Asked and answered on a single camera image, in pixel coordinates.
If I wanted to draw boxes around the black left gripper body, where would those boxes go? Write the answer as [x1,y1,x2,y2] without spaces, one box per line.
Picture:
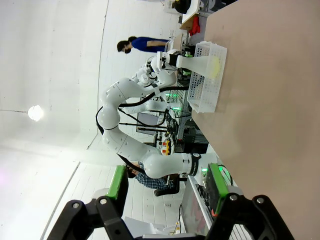
[164,49,180,72]

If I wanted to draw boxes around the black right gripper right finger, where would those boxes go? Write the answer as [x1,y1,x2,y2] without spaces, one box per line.
[204,163,296,240]

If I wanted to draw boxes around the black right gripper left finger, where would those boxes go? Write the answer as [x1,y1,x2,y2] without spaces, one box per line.
[47,164,136,240]

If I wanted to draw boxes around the red cloth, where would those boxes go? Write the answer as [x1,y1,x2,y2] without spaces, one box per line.
[188,16,201,36]

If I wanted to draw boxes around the light wooden board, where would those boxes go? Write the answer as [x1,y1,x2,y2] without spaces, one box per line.
[179,12,201,31]

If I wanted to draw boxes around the white perforated plastic basket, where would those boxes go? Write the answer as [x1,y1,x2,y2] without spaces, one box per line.
[186,41,228,114]

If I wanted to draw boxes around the person in blue shirt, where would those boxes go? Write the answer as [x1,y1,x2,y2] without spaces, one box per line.
[116,36,171,54]

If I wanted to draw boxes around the person in plaid shirt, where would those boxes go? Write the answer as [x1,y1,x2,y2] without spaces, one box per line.
[127,161,176,190]

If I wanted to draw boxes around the black office chair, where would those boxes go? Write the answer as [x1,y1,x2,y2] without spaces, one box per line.
[153,174,181,197]

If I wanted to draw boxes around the yellow emergency stop box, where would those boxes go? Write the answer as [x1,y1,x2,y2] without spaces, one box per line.
[161,140,173,156]

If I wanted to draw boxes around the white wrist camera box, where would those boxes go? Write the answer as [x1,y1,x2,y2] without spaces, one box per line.
[157,51,166,73]

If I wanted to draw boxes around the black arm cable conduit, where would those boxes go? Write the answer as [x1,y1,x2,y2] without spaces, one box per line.
[95,86,188,136]

